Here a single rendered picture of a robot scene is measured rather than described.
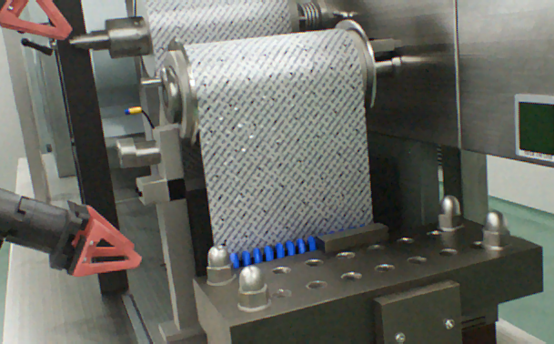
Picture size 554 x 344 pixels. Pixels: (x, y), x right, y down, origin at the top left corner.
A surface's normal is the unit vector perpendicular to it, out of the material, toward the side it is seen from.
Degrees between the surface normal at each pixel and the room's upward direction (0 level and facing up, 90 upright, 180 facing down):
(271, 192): 90
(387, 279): 0
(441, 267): 0
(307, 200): 90
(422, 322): 90
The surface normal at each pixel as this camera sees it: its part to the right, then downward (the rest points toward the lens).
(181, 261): 0.35, 0.17
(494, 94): -0.93, 0.18
